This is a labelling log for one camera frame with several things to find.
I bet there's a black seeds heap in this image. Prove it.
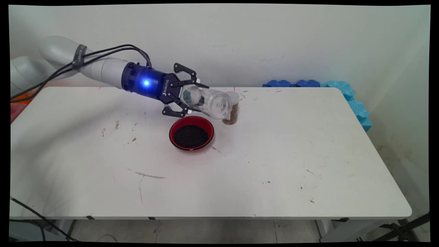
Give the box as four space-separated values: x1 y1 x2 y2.
174 125 209 149

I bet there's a spice jar with white lid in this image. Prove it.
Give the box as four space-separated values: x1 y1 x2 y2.
222 91 240 125

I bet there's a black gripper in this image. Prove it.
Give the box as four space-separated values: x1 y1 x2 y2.
135 62 210 118

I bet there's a clear plastic jar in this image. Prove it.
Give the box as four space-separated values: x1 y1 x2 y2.
181 84 233 120

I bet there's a light blue foam mat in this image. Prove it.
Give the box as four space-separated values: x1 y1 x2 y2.
321 81 373 132

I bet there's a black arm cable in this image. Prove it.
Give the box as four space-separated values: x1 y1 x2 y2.
10 44 152 103
10 46 144 103

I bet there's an orange red bin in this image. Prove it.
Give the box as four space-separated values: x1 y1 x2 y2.
10 89 37 123

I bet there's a black stand bar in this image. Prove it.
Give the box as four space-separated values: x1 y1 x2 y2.
374 213 430 242

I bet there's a black velcro strap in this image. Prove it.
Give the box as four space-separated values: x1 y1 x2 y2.
71 44 87 69

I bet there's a black hanging cable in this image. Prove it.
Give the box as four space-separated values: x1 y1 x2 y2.
10 196 79 241

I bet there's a grey table leg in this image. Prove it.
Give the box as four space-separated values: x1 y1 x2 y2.
316 220 402 242
10 220 74 242

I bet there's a red bowl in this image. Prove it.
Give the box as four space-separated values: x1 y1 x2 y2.
169 116 215 151

